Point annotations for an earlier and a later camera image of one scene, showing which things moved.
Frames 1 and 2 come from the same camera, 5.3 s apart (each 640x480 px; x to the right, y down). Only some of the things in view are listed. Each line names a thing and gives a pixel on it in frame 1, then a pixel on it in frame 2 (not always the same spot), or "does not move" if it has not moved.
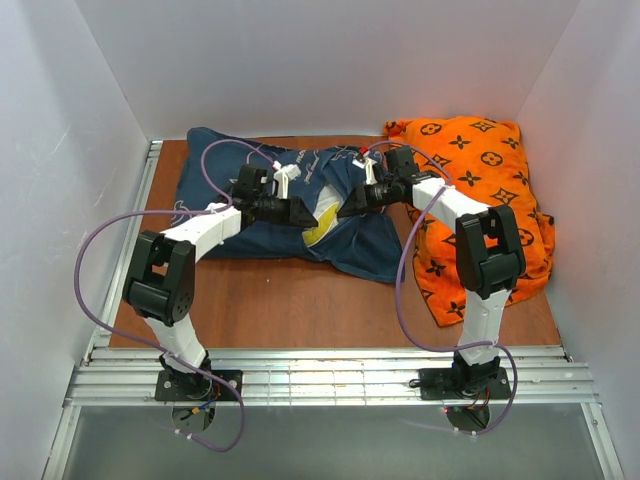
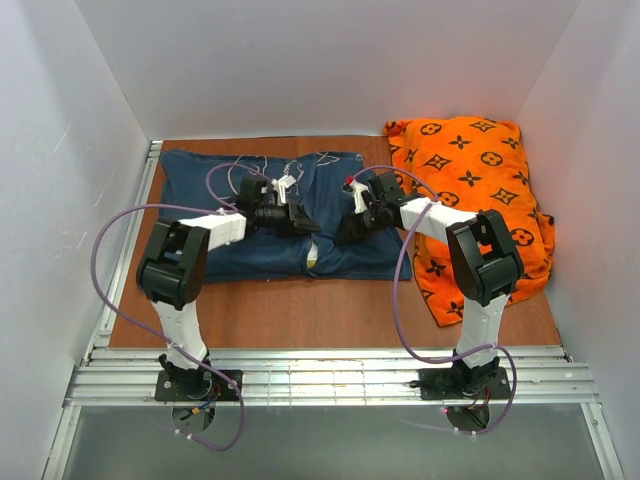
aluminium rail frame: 538,377 does not move
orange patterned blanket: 484,159 does not move
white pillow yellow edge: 325,213 to 312,256
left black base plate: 177,386 does not move
